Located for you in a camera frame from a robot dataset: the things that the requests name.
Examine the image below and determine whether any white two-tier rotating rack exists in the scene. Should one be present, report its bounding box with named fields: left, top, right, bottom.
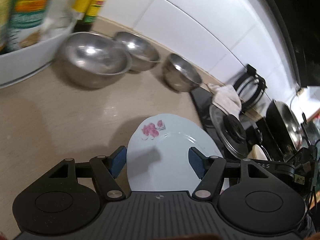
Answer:
left=1, top=22, right=74, bottom=88

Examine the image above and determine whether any small steel bowl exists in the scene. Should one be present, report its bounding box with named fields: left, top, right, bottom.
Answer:
left=162, top=53, right=202, bottom=92

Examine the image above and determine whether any yellow-cap vinegar bottle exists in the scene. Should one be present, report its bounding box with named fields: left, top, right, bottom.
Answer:
left=0, top=0, right=11, bottom=50

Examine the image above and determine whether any black wire pan stand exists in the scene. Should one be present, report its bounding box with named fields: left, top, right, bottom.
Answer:
left=233, top=64, right=267, bottom=113

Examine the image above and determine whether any large steel bowl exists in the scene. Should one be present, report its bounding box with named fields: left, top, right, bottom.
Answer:
left=56, top=32, right=132, bottom=89

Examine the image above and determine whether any black gas stove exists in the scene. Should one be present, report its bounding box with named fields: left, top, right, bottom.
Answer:
left=190, top=87, right=311, bottom=170

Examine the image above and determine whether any large white floral plate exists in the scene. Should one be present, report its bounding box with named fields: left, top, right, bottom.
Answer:
left=126, top=113, right=222, bottom=193

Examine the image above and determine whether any black wok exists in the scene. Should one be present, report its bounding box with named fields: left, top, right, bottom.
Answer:
left=266, top=100, right=303, bottom=161

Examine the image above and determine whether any middle steel bowl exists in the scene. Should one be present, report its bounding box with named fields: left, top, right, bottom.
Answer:
left=113, top=31, right=161, bottom=72

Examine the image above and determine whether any green-yellow oil bottle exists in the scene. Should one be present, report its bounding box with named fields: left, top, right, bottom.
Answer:
left=72, top=0, right=106, bottom=33

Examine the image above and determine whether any purple-neck fish sauce bottle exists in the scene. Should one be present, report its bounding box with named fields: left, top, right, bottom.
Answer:
left=7, top=0, right=50, bottom=52

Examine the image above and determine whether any white stove cloth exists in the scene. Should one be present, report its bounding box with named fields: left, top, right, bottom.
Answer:
left=207, top=83, right=242, bottom=118

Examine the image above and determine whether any steel lid with black knob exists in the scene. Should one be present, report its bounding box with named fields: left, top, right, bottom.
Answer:
left=209, top=105, right=248, bottom=159

